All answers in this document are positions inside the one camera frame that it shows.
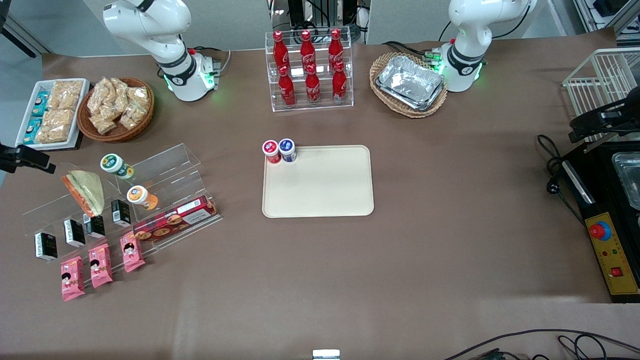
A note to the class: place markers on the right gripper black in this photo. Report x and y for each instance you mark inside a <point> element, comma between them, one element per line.
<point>11,154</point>

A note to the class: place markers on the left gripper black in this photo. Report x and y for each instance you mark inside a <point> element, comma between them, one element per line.
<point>618,115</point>

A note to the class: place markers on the triangle sandwich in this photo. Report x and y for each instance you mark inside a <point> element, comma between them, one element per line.
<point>87,192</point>

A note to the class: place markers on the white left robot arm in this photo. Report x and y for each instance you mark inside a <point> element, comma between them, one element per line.
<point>467,35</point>

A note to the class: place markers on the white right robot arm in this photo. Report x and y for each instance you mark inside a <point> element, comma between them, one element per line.
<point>150,30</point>

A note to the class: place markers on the beige plastic tray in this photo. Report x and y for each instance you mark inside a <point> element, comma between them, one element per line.
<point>320,185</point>

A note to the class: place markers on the silver machine lever bar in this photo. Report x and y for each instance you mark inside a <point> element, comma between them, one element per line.
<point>600,146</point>

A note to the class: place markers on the small blue snack pack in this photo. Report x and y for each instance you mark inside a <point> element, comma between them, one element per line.
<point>40,104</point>
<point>33,131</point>

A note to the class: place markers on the rice cracker pack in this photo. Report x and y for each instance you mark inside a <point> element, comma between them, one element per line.
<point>65,95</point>
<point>55,126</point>

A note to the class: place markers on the white rectangular dish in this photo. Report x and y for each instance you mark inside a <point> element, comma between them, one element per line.
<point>26,112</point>

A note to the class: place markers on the steel food container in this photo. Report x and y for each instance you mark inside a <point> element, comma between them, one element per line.
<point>629,177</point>

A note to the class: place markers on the black sealing machine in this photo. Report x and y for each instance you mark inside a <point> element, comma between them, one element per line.
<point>600,200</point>

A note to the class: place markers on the clear bag of fried snacks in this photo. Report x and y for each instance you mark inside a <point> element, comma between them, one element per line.
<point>103,124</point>
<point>139,96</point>
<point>117,94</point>
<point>98,97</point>
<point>131,116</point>

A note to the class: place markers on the green lid bottle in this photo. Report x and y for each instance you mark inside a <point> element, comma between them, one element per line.
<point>114,164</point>

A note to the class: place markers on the small black carton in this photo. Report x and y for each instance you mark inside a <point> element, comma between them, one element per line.
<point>74,232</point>
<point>120,212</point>
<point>94,226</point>
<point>45,246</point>

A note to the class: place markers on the brown wicker basket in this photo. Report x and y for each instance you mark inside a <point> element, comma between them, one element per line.
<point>117,135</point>

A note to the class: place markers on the red emergency stop button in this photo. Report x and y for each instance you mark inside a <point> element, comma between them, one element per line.
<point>599,230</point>

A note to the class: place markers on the orange lid bottle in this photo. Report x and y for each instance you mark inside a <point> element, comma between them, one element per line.
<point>140,196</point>

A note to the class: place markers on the pink snack packet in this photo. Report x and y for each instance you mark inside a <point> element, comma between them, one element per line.
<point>72,279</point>
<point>100,266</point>
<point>132,252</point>

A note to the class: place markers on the clear acrylic stepped stand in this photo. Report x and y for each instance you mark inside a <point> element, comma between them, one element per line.
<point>170,170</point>

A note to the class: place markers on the red cookie box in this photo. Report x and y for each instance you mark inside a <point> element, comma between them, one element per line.
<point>175,219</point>

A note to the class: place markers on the light wicker basket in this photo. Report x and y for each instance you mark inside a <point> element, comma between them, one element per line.
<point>405,111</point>

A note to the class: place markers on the stack of foil trays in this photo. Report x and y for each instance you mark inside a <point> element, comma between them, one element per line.
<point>410,82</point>

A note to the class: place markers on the red lid cup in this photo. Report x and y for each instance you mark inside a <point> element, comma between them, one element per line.
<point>271,149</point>

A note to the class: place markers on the red cola bottle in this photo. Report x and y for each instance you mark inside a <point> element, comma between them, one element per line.
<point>280,52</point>
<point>335,49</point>
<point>339,86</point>
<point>286,90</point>
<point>307,51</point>
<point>313,89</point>

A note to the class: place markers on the blue lid cup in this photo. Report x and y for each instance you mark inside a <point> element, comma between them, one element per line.
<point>287,147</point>

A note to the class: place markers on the clear acrylic bottle rack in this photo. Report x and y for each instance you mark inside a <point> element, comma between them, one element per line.
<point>325,106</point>

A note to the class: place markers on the black equipment rack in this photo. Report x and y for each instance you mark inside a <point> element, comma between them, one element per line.
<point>320,15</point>

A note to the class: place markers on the red rocker switch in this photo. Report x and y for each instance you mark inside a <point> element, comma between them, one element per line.
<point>616,272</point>

